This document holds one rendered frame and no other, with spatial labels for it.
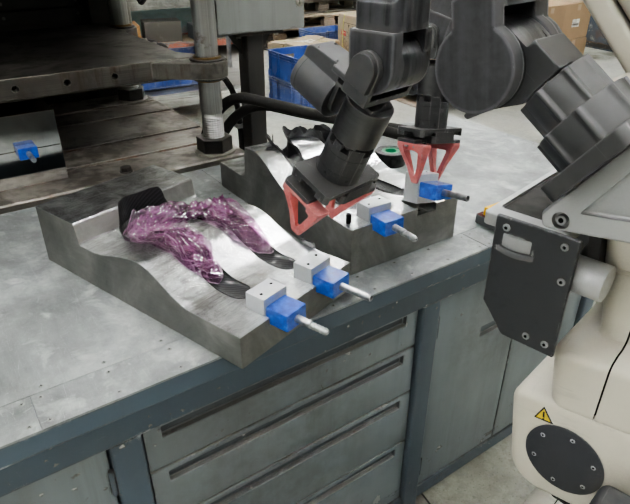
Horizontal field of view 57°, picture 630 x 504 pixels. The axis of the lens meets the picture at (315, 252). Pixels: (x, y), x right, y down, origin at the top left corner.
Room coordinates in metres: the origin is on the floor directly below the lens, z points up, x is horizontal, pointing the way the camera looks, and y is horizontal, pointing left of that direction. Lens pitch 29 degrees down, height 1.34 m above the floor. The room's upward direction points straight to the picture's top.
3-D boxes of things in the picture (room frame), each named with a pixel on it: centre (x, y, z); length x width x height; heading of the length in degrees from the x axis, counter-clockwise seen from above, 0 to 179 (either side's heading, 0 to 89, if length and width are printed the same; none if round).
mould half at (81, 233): (0.89, 0.22, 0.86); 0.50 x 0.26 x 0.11; 52
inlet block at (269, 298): (0.68, 0.03, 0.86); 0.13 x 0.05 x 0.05; 52
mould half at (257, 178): (1.16, -0.03, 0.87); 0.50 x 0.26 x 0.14; 35
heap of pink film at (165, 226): (0.89, 0.21, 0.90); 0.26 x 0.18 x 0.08; 52
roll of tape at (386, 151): (1.45, -0.20, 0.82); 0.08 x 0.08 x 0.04
